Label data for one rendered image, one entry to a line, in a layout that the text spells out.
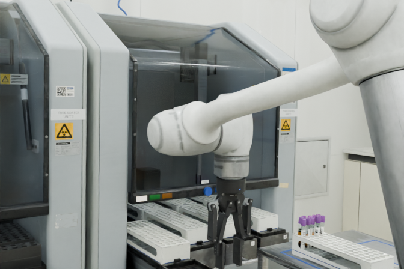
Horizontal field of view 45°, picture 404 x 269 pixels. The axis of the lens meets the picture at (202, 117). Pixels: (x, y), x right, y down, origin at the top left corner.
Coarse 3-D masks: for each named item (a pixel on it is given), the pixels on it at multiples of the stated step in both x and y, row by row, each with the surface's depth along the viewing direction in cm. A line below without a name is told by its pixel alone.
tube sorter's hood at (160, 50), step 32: (128, 32) 169; (160, 32) 179; (192, 32) 190; (224, 32) 203; (160, 64) 153; (192, 64) 160; (224, 64) 169; (256, 64) 179; (160, 96) 153; (192, 96) 160; (256, 128) 177; (160, 160) 155; (192, 160) 162; (256, 160) 177; (128, 192) 152; (160, 192) 154; (192, 192) 161
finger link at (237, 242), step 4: (236, 240) 128; (240, 240) 126; (236, 244) 128; (240, 244) 126; (236, 248) 128; (240, 248) 126; (236, 252) 128; (240, 252) 126; (236, 256) 128; (240, 256) 127; (236, 260) 128; (240, 260) 127; (236, 264) 128; (240, 264) 127
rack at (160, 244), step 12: (132, 228) 159; (144, 228) 160; (156, 228) 160; (132, 240) 158; (144, 240) 148; (156, 240) 146; (168, 240) 147; (180, 240) 146; (144, 252) 148; (156, 252) 152; (168, 252) 141; (180, 252) 143
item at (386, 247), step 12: (348, 240) 165; (360, 240) 166; (372, 240) 166; (384, 240) 166; (264, 252) 152; (276, 252) 151; (288, 252) 151; (384, 252) 153; (264, 264) 154; (288, 264) 143; (300, 264) 141; (312, 264) 141; (396, 264) 143
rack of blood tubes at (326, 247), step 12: (300, 240) 147; (312, 240) 144; (324, 240) 144; (336, 240) 145; (312, 252) 144; (324, 252) 144; (336, 252) 135; (348, 252) 134; (360, 252) 135; (372, 252) 134; (324, 264) 139; (336, 264) 135; (348, 264) 140; (360, 264) 128; (372, 264) 126; (384, 264) 128
